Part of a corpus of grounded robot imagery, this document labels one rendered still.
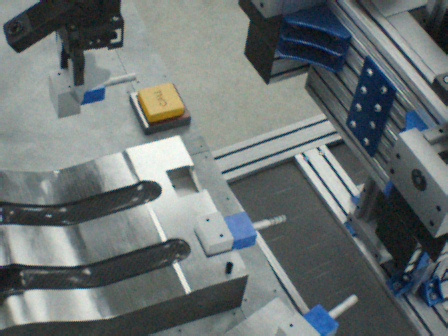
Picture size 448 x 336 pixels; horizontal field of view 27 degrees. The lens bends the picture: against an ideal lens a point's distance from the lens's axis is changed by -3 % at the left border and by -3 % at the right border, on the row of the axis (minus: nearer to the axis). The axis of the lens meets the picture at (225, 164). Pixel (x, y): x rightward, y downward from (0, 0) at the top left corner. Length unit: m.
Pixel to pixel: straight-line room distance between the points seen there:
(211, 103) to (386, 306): 0.88
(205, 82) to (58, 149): 1.27
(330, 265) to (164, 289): 0.93
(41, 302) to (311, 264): 1.04
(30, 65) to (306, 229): 0.85
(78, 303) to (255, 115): 1.52
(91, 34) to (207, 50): 1.55
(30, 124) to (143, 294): 0.42
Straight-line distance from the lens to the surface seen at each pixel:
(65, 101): 1.41
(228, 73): 2.79
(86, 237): 1.33
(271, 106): 2.73
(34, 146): 1.54
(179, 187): 1.41
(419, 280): 2.11
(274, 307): 1.33
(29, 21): 1.31
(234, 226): 1.33
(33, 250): 1.28
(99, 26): 1.31
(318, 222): 2.23
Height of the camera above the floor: 1.98
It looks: 51 degrees down
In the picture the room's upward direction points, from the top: 10 degrees clockwise
